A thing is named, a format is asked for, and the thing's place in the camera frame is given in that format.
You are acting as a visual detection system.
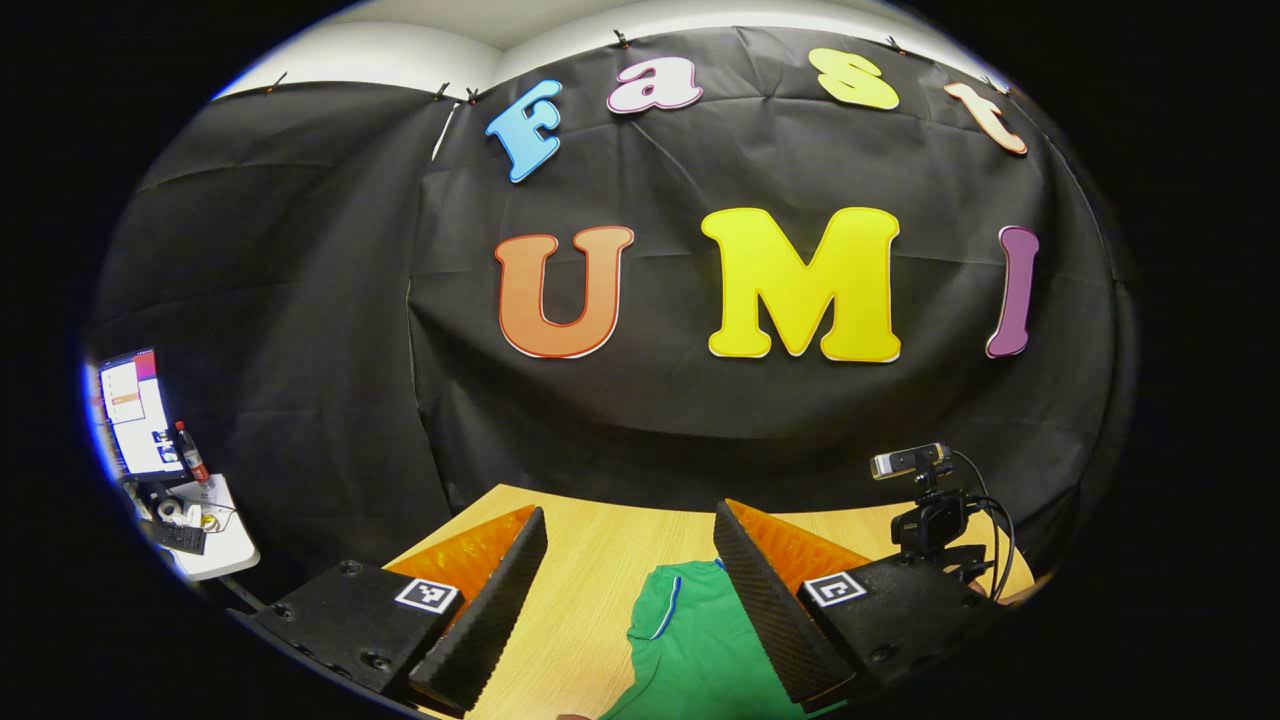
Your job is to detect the red bottle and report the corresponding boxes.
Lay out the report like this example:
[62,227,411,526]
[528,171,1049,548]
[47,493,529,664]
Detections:
[175,420,211,486]

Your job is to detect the black camera stand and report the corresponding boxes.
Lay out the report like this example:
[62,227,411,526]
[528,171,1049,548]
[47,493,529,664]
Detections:
[890,482,1016,601]

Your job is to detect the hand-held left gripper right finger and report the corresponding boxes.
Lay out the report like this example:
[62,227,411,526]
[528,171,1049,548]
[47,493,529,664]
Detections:
[713,498,1011,713]

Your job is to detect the green T-shirt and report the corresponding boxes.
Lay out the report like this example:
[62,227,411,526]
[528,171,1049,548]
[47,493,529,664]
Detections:
[598,558,851,720]

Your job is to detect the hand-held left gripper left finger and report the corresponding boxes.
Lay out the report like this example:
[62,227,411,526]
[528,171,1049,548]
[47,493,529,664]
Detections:
[228,505,549,713]

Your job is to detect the grey webcam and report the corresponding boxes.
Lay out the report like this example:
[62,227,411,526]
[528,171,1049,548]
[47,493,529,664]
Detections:
[870,442,953,483]

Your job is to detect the white side table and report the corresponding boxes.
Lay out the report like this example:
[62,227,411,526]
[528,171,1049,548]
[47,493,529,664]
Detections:
[135,475,263,583]

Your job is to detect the black backdrop cloth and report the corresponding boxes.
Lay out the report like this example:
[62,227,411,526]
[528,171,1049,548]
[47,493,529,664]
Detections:
[85,25,1141,611]

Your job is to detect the row of black cloth clips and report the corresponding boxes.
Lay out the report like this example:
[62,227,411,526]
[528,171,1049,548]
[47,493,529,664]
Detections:
[265,28,1006,106]

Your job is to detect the computer monitor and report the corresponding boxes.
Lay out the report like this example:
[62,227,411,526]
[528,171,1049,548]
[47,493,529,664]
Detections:
[97,347,186,481]

